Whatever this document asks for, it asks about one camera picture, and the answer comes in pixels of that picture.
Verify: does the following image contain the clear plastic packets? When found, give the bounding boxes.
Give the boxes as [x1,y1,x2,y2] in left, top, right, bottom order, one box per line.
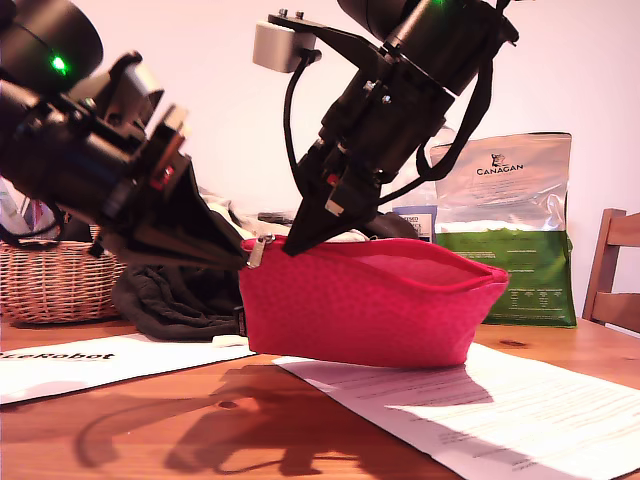
[0,174,66,241]

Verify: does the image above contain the wicker basket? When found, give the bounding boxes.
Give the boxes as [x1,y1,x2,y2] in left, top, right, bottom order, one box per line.
[0,239,129,325]

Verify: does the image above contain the red zip pouch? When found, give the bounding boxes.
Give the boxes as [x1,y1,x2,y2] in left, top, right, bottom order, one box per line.
[234,235,510,370]

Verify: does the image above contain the wooden chair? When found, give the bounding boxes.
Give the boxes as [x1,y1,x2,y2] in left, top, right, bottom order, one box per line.
[579,208,640,336]

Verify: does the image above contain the silver green Canagan bag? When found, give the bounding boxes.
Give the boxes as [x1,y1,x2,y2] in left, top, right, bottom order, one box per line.
[429,132,577,330]

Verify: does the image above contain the camera thin black cable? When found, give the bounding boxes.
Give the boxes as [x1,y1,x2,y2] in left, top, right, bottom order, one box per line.
[282,49,324,194]

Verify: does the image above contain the large clear water bottle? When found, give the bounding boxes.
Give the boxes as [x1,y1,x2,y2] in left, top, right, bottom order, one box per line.
[391,124,454,245]

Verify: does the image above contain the white printed letter sheet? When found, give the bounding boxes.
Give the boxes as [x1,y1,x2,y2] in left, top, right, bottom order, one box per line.
[272,342,640,480]

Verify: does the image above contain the gripper pale camera box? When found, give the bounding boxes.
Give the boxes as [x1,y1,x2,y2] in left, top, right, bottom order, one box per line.
[252,7,401,76]
[64,49,166,146]

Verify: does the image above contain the black grey hooded jacket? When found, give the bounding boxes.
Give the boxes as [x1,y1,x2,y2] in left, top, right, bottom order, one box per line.
[110,187,437,344]

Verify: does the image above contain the white LeRobot paper sheet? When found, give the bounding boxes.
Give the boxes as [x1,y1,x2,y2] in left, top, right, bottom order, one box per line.
[0,333,257,406]

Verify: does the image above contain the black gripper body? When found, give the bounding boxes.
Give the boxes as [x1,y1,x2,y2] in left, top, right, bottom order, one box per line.
[29,104,192,256]
[298,49,457,214]

